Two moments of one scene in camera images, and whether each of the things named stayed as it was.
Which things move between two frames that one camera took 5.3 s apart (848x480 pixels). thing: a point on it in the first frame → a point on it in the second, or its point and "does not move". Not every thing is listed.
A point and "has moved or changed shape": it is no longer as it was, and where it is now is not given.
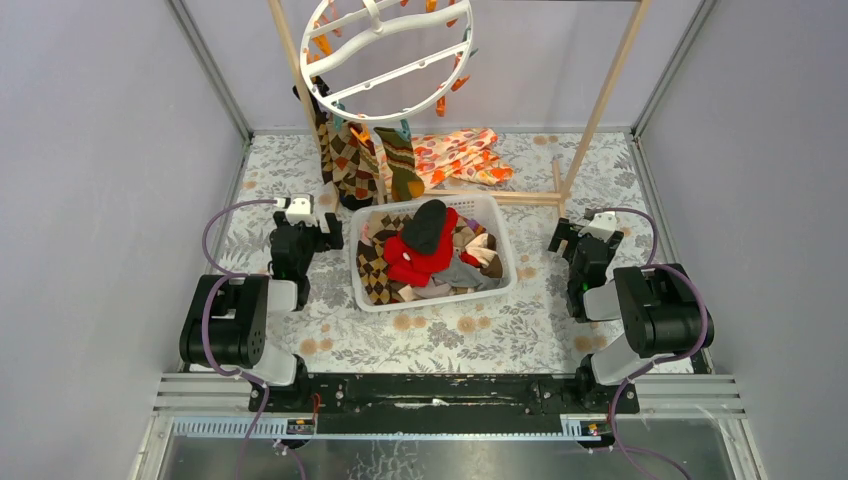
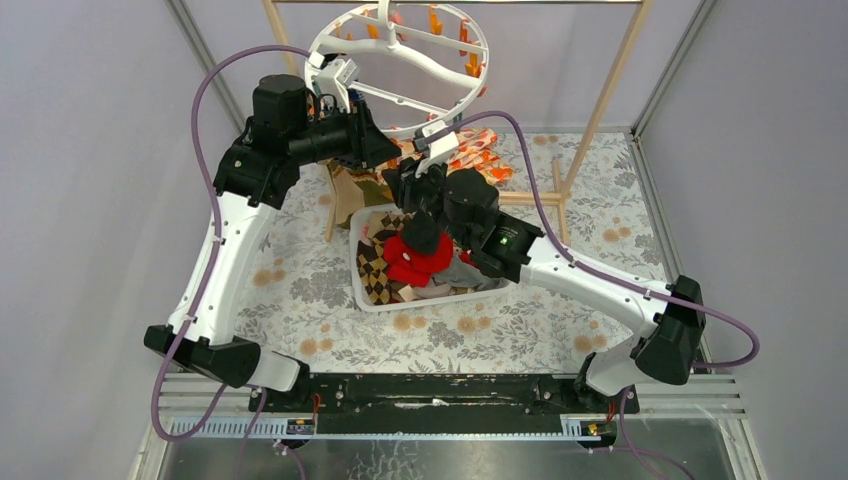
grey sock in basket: x=464 y=274 does not move
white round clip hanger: x=385 y=60 has moved or changed shape
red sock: x=409 y=267 does not move
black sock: x=424 y=230 does not move
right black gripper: x=567 y=232 → x=405 y=183
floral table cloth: x=331 y=328 does not move
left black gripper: x=308 y=229 → x=361 y=136
